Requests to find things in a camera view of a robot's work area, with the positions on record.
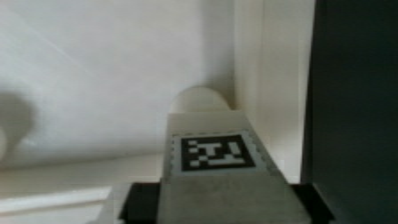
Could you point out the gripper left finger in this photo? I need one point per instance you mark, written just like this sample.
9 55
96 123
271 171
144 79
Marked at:
130 206

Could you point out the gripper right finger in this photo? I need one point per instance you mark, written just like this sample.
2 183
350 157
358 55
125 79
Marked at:
315 205

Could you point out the white leg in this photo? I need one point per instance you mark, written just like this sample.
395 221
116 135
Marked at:
223 186

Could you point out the white square tabletop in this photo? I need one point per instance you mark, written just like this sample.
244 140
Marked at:
100 58

